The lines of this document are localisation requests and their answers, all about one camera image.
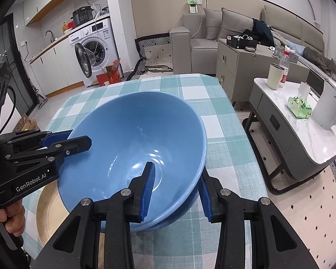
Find beige plate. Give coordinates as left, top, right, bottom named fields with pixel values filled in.
left=35, top=184, right=106, bottom=269

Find light blue ribbed bowl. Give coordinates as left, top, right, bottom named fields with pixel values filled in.
left=57, top=91, right=207, bottom=231

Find large dark blue bowl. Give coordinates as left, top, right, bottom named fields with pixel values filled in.
left=100, top=184, right=202, bottom=233

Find white kitchen base cabinets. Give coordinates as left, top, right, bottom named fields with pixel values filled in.
left=30, top=38, right=84, bottom=95

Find person left hand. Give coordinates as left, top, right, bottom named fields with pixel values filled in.
left=0, top=199, right=25, bottom=237

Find cardboard box with cat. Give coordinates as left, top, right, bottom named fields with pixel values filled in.
left=13, top=114, right=38, bottom=132

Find teal checked tablecloth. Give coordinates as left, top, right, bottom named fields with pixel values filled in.
left=34, top=74, right=267, bottom=268

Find red cardboard box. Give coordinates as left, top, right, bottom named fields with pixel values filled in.
left=96, top=59, right=121, bottom=86

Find marble coffee table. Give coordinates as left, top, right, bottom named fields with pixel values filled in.
left=242, top=78, right=336, bottom=195

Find white washing machine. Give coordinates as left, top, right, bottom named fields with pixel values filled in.
left=68, top=16, right=119, bottom=87

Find black pressure cooker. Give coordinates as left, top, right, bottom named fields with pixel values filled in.
left=71, top=6, right=93, bottom=27

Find green tissue pack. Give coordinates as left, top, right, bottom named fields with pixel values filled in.
left=287, top=82, right=312, bottom=119

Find white electric kettle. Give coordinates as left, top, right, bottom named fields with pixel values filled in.
left=312, top=79, right=336, bottom=130

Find grey sofa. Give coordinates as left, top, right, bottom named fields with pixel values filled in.
left=169, top=5, right=325, bottom=75

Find beige tumbler cup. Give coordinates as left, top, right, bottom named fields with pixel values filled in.
left=267, top=63, right=284, bottom=90

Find grey drawer cabinet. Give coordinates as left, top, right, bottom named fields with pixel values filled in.
left=215, top=38, right=310, bottom=103

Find plastic water bottle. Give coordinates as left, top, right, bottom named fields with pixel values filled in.
left=279, top=50, right=290, bottom=88

